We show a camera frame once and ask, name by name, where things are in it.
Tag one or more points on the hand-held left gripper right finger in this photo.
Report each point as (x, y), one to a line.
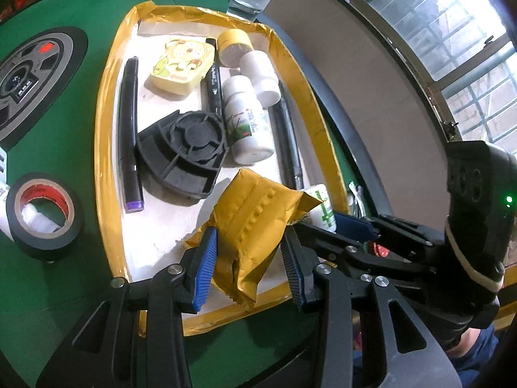
(293, 266)

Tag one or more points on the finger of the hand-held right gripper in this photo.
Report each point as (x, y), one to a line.
(363, 256)
(355, 226)

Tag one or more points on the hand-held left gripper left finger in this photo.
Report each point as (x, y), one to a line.
(204, 266)

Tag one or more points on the yellow-edged cardboard tray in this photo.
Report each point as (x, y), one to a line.
(161, 230)

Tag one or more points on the yellow snack packet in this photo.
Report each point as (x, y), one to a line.
(250, 218)

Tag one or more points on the yellow cartoon toy game console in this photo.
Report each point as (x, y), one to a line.
(181, 64)

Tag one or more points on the person's right forearm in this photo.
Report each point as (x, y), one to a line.
(464, 343)

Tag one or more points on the small white green-cross bottle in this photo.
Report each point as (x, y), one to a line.
(323, 206)

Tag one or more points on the black plastic fan housing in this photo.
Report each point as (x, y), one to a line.
(181, 157)

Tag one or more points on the slim black pen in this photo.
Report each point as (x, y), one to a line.
(284, 137)

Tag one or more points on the black tape roll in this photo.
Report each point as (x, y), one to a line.
(60, 242)

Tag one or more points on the white bottle with green label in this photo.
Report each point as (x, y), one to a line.
(246, 125)

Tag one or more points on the black rod with purple end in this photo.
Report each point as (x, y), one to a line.
(130, 129)

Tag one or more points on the black marker pen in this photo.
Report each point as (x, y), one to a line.
(213, 89)

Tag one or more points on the plain white bottle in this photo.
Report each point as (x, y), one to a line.
(260, 72)

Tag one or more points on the barred window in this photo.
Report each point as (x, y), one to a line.
(444, 28)

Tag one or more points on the yellow tape roll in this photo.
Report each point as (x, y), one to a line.
(234, 46)

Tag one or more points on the white charger plug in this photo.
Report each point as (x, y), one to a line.
(2, 161)

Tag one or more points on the round grey table control panel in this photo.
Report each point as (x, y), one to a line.
(24, 85)

